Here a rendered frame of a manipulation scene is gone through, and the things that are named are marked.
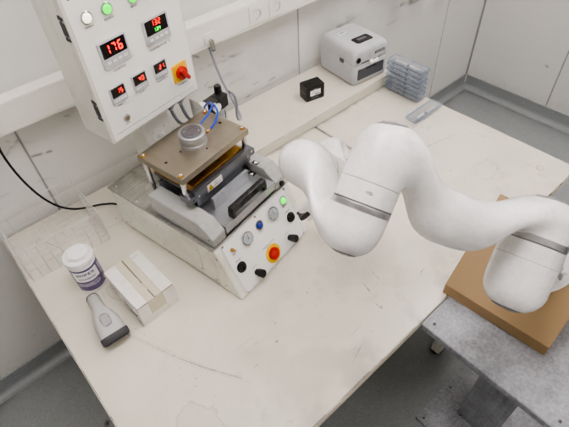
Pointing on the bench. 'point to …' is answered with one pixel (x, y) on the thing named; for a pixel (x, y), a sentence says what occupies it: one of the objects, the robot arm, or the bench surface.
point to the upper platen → (205, 169)
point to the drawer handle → (246, 196)
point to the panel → (262, 241)
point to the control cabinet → (122, 64)
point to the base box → (142, 219)
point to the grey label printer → (353, 52)
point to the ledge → (298, 108)
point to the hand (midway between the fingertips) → (303, 213)
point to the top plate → (193, 146)
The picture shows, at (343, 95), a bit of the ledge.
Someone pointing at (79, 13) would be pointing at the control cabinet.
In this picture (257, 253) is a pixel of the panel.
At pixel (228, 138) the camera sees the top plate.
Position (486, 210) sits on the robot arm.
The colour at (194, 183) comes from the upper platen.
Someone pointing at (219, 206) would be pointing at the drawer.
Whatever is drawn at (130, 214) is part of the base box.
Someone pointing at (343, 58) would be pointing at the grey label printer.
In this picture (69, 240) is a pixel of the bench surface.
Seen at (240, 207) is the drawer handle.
